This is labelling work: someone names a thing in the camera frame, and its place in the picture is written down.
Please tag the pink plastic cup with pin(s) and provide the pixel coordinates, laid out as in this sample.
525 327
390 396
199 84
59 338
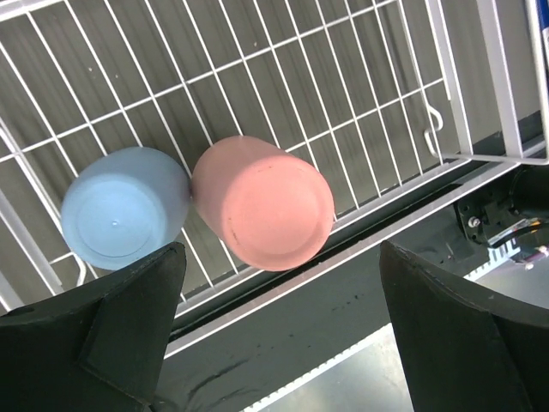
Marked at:
273 210

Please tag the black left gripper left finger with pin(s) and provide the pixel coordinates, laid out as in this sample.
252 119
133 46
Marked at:
97 347

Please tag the blue plastic cup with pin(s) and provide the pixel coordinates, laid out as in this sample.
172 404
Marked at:
124 206

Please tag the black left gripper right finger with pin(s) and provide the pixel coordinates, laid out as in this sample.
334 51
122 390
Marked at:
463 347

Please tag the white wire dish rack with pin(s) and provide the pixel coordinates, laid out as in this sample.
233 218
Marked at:
381 97

